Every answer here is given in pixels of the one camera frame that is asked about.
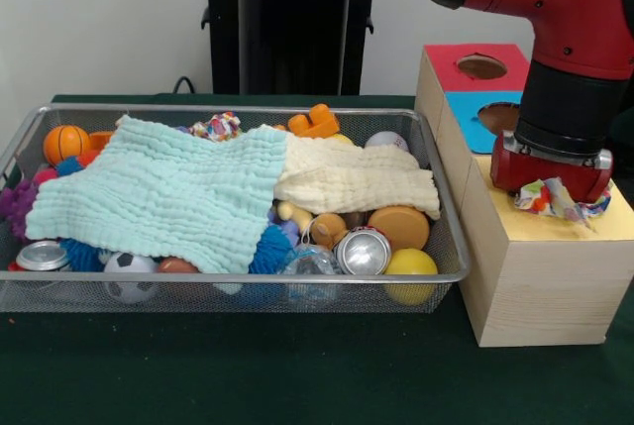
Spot cream waffle cloth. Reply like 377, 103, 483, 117
273, 133, 442, 222

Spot wooden box three round holes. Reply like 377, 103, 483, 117
413, 42, 634, 349

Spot yellow ball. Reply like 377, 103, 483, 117
383, 246, 440, 305

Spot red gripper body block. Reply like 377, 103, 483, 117
489, 130, 614, 203

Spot silver wire mesh bin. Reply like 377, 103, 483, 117
0, 102, 473, 315

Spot crushed clear plastic bottle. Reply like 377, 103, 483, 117
280, 242, 344, 305

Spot black cable loop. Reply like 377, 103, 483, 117
172, 75, 199, 95

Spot crushed silver can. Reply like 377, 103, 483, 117
334, 226, 393, 276

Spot dark green table cloth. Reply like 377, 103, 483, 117
0, 92, 634, 425

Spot orange toy basketball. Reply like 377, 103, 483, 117
42, 124, 92, 167

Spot mint waffle cloth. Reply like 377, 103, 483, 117
23, 114, 289, 275

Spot red and silver can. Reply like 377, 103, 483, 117
8, 240, 73, 272

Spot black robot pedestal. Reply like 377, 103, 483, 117
190, 0, 400, 97

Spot polka dot paper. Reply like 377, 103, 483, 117
513, 176, 613, 234

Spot white toy baseball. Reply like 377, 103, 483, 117
365, 130, 411, 153

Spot orange rubber toy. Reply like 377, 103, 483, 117
286, 103, 342, 140

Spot small soccer ball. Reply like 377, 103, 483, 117
102, 251, 160, 305

